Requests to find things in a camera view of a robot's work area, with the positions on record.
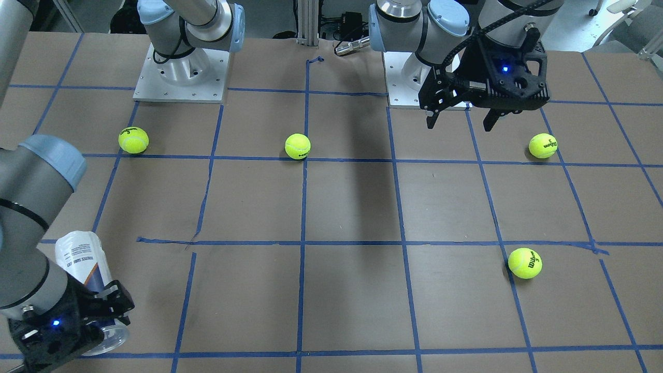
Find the yellow tennis ball centre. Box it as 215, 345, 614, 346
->
284, 134, 312, 160

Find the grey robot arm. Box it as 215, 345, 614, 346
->
1, 134, 135, 372
368, 1, 564, 132

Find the yellow tennis ball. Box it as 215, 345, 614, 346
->
507, 248, 543, 279
528, 134, 558, 159
284, 134, 312, 160
118, 126, 150, 155

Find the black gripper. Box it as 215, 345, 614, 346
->
8, 280, 135, 371
419, 39, 550, 132

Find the silver metal connector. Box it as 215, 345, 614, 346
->
334, 36, 371, 56

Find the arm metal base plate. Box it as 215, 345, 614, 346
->
133, 45, 232, 104
383, 52, 430, 109

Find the white tennis ball can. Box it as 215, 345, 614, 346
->
54, 231, 129, 356

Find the aluminium frame post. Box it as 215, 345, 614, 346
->
295, 0, 320, 49

